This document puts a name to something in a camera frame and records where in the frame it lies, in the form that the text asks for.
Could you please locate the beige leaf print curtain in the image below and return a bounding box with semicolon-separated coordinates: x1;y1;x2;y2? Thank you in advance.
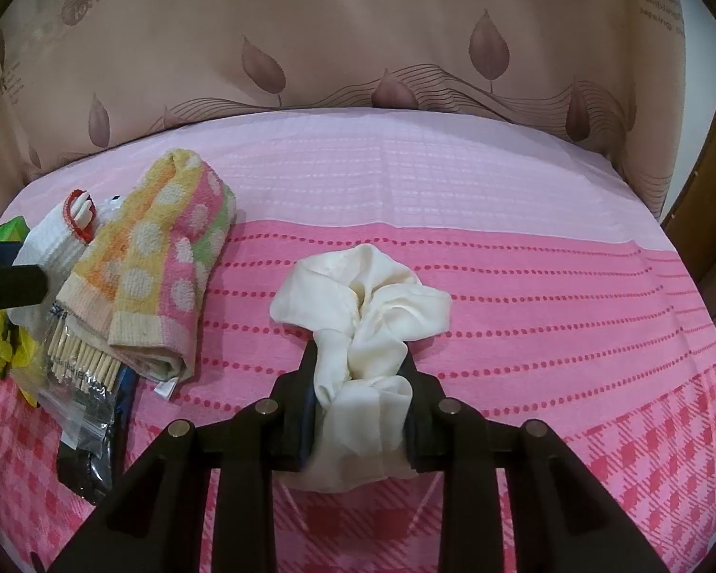
0;0;696;231

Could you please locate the polka dot towel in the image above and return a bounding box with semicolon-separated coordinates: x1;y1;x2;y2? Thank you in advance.
55;149;238;382

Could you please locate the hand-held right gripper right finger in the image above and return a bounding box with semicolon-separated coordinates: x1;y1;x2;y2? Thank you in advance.
399;353;670;573

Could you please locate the black plastic packet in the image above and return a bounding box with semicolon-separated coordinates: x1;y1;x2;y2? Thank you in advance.
56;364;139;506

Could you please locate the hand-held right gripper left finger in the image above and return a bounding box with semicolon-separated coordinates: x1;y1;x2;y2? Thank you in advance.
48;345;322;573

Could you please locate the green tissue pack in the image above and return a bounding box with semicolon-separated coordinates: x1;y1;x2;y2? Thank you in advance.
0;216;42;410

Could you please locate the cream cloth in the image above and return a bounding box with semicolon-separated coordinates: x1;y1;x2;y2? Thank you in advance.
268;244;453;493

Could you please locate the pink checked bed sheet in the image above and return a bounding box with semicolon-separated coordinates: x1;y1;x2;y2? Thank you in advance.
0;106;716;573

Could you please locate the red hair tie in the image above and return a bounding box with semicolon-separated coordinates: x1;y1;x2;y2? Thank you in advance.
64;189;98;244

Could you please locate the brown wooden furniture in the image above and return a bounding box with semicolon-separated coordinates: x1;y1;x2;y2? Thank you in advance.
661;30;716;341

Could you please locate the bag of cotton swabs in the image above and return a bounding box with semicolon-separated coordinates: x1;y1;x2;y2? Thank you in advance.
34;301;125;450

